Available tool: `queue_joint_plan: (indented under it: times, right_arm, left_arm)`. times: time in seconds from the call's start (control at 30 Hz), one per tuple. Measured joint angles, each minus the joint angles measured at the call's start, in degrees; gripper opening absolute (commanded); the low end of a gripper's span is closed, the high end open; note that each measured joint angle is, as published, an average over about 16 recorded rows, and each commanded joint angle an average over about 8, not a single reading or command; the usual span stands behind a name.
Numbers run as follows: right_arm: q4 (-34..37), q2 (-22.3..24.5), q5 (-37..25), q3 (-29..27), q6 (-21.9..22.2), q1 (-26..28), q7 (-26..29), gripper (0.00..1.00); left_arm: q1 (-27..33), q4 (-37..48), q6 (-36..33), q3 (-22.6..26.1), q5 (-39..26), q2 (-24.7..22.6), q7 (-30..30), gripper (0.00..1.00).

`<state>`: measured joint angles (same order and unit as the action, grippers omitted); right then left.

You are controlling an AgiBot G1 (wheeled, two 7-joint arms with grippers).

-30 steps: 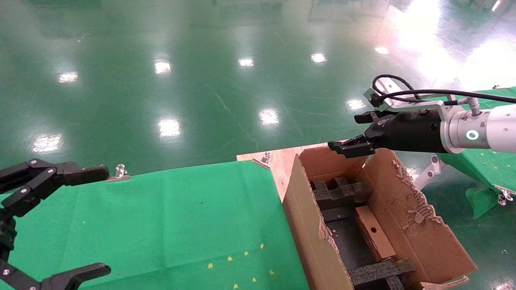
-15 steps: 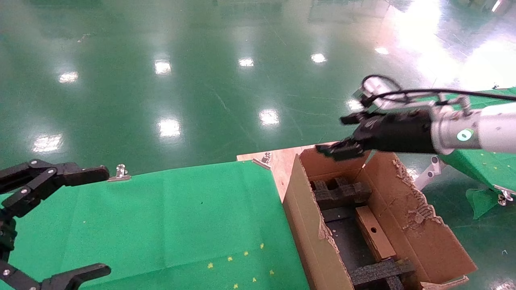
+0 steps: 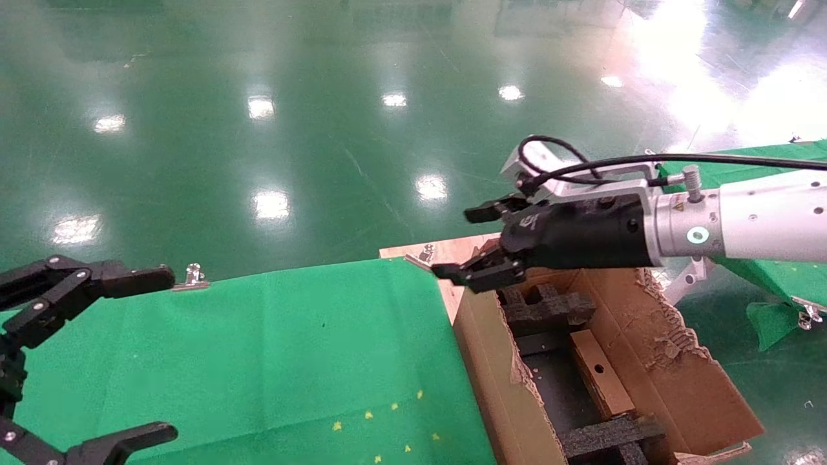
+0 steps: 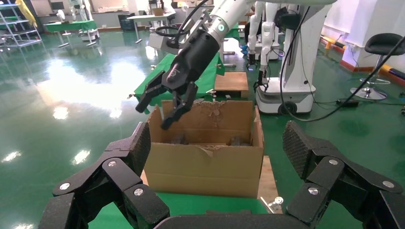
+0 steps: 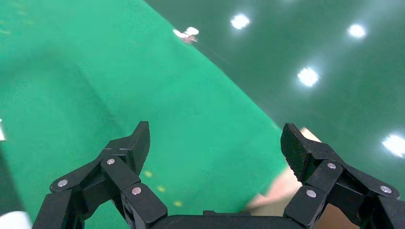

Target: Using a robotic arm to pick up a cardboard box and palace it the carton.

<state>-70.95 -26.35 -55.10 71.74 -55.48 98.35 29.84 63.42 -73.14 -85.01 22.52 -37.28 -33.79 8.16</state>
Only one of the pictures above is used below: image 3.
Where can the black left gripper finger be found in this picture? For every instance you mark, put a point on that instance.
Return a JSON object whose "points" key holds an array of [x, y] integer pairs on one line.
{"points": [[129, 281], [97, 452]]}

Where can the large open cardboard carton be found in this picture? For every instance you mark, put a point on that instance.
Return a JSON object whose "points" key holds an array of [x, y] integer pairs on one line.
{"points": [[491, 374]]}

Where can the white table leg joint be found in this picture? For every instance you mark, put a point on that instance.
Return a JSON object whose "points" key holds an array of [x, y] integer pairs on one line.
{"points": [[688, 281]]}

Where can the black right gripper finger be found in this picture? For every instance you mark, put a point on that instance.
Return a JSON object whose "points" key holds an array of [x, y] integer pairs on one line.
{"points": [[494, 210], [481, 274]]}

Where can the black foam insert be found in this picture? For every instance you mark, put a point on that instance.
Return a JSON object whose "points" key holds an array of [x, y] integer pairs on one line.
{"points": [[549, 310], [607, 436]]}

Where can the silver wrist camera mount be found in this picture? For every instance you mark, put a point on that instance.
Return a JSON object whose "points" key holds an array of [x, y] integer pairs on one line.
{"points": [[601, 187]]}

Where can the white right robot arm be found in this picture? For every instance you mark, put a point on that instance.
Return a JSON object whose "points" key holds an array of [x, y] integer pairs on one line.
{"points": [[762, 219]]}

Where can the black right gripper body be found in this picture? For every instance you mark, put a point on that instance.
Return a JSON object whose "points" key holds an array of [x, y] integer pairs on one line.
{"points": [[581, 232]]}

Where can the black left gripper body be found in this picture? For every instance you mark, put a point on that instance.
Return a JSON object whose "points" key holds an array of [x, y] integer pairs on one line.
{"points": [[8, 381]]}

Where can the green tablecloth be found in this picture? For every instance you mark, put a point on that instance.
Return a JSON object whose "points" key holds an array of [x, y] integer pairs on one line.
{"points": [[795, 150], [258, 361]]}

